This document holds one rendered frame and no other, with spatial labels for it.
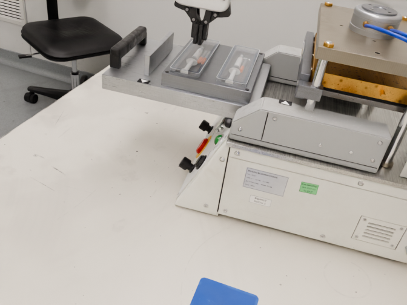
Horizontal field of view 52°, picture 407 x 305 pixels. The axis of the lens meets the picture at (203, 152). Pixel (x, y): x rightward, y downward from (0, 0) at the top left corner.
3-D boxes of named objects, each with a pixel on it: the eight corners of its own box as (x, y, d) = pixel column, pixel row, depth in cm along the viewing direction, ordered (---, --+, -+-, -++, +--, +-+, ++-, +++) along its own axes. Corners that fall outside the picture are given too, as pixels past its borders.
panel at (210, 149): (211, 126, 108) (252, 73, 98) (177, 198, 84) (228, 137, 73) (204, 122, 108) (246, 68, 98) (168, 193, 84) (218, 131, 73)
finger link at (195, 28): (183, 6, 76) (180, 42, 80) (200, 9, 76) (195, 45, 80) (188, 2, 79) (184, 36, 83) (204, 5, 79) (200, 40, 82)
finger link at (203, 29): (200, 9, 76) (196, 45, 80) (217, 13, 76) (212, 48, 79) (205, 5, 79) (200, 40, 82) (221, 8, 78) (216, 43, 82)
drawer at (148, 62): (267, 80, 94) (275, 46, 89) (253, 127, 76) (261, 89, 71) (143, 52, 97) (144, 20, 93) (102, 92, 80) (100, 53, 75)
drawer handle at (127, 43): (146, 44, 92) (147, 26, 90) (119, 69, 80) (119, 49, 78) (138, 42, 92) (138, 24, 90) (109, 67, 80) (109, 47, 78)
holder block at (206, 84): (262, 64, 91) (264, 52, 89) (248, 104, 75) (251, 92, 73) (189, 48, 93) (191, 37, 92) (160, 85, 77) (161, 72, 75)
